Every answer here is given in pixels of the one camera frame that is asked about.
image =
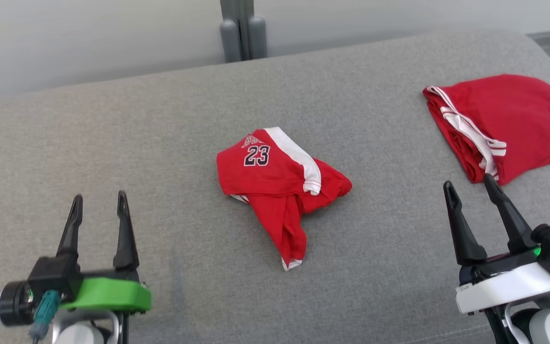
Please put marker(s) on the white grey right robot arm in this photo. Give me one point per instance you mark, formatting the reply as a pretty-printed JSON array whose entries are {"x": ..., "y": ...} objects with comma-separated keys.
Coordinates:
[{"x": 547, "y": 329}]

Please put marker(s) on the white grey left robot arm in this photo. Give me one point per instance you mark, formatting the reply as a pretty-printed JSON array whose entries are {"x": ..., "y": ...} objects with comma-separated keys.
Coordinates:
[{"x": 79, "y": 334}]

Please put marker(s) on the aluminium frame post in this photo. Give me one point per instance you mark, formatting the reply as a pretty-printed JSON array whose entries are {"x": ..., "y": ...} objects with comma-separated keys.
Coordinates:
[{"x": 242, "y": 28}]

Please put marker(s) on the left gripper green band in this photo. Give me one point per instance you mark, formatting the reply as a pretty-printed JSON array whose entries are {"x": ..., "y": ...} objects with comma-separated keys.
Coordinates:
[{"x": 112, "y": 296}]

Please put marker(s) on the red basketball shorts number 23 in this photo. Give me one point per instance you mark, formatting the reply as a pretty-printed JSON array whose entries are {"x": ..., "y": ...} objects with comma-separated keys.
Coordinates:
[{"x": 275, "y": 177}]

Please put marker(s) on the red basketball jersey white trim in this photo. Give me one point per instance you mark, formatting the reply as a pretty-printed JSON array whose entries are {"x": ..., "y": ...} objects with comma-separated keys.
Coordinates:
[{"x": 509, "y": 110}]

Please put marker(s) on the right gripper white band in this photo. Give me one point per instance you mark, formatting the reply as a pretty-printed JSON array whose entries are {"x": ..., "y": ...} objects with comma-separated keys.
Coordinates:
[{"x": 504, "y": 286}]

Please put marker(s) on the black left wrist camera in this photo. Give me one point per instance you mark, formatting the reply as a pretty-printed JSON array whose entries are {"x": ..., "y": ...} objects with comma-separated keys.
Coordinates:
[{"x": 50, "y": 279}]

